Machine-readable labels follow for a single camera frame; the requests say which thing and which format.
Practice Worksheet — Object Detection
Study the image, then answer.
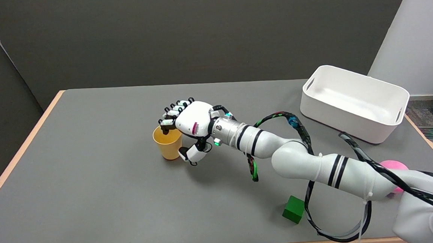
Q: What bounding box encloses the white cable tie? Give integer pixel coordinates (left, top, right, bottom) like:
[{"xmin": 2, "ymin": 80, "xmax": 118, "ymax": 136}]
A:
[{"xmin": 354, "ymin": 190, "xmax": 377, "ymax": 243}]

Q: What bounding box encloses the black sleeved cable loop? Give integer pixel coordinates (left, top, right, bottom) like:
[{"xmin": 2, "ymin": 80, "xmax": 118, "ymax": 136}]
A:
[{"xmin": 299, "ymin": 126, "xmax": 433, "ymax": 243}]

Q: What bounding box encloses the yellow plastic cup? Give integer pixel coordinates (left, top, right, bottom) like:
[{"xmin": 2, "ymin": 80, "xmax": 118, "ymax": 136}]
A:
[{"xmin": 152, "ymin": 124, "xmax": 185, "ymax": 162}]

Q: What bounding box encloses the pink toy peach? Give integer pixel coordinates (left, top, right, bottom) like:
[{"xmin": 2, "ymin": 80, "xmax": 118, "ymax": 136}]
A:
[{"xmin": 378, "ymin": 159, "xmax": 411, "ymax": 196}]

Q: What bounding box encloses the short black wrist cable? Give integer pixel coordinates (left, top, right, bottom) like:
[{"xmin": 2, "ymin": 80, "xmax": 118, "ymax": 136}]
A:
[{"xmin": 210, "ymin": 103, "xmax": 236, "ymax": 120}]

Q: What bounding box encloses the green wooden cube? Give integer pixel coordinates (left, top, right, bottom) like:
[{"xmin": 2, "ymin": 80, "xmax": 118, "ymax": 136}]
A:
[{"xmin": 281, "ymin": 194, "xmax": 307, "ymax": 225}]

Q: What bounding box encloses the black cable with coloured wires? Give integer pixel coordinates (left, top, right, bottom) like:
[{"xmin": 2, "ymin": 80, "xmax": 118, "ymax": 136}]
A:
[{"xmin": 244, "ymin": 109, "xmax": 316, "ymax": 183}]

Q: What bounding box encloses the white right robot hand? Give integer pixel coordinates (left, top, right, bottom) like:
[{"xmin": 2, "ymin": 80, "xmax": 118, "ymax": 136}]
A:
[{"xmin": 157, "ymin": 96, "xmax": 220, "ymax": 169}]

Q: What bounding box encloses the white plastic bin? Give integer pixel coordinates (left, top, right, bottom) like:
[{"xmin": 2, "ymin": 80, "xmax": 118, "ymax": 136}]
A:
[{"xmin": 297, "ymin": 60, "xmax": 413, "ymax": 149}]

